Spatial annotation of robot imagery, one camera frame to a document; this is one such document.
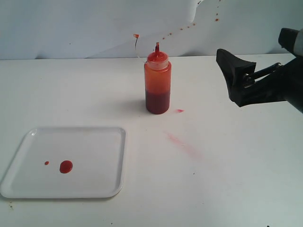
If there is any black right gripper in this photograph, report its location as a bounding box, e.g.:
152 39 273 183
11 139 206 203
216 49 303 112

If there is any white rectangular tray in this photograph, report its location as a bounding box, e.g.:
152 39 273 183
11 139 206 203
0 127 126 199

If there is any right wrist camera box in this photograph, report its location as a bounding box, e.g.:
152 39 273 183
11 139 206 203
278 28 303 57

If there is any red sauce blob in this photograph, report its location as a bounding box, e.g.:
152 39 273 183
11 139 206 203
43 160 73 174

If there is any red sauce squeeze bottle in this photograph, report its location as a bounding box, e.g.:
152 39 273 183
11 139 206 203
144 42 172 114

